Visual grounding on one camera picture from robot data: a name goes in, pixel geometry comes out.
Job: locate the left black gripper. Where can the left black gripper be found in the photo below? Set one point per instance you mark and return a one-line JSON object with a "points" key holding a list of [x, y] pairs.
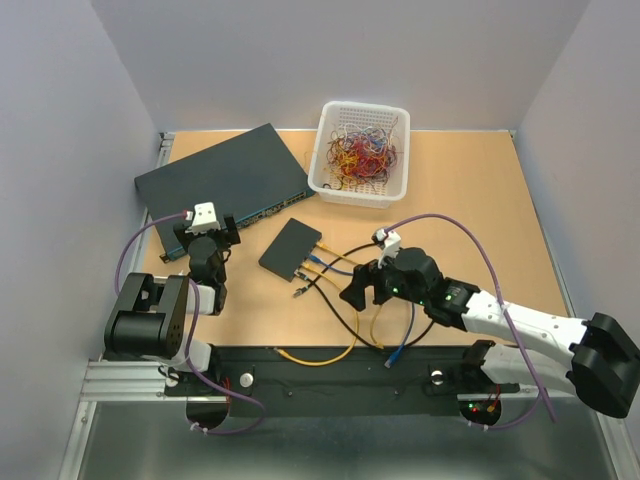
{"points": [[183, 237]]}

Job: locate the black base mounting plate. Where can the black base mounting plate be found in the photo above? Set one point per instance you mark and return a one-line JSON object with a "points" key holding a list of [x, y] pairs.
{"points": [[361, 402]]}

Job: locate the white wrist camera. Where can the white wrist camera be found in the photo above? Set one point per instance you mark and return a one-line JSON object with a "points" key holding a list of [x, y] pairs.
{"points": [[389, 242], [202, 219]]}

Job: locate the small black network switch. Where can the small black network switch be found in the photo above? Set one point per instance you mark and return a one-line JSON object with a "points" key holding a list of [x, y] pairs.
{"points": [[290, 248]]}

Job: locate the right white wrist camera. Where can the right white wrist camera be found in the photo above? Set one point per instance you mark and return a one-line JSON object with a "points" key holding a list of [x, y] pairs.
{"points": [[389, 242]]}

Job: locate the white plastic basket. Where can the white plastic basket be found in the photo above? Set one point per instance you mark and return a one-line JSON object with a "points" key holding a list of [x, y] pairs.
{"points": [[361, 154]]}

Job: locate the aluminium frame rail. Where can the aluminium frame rail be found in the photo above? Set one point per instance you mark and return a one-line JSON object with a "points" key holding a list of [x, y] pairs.
{"points": [[125, 380]]}

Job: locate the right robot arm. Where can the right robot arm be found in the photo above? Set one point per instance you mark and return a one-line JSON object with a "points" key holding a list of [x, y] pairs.
{"points": [[593, 359]]}

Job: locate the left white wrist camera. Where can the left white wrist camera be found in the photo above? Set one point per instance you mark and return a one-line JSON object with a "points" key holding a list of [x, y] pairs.
{"points": [[202, 219]]}

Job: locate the large dark network switch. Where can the large dark network switch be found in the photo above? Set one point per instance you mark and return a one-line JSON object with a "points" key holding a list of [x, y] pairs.
{"points": [[251, 176]]}

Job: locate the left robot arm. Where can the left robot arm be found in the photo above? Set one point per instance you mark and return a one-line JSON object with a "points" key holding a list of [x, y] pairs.
{"points": [[155, 319]]}

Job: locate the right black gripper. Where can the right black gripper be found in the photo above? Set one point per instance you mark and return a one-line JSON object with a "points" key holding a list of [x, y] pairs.
{"points": [[365, 275]]}

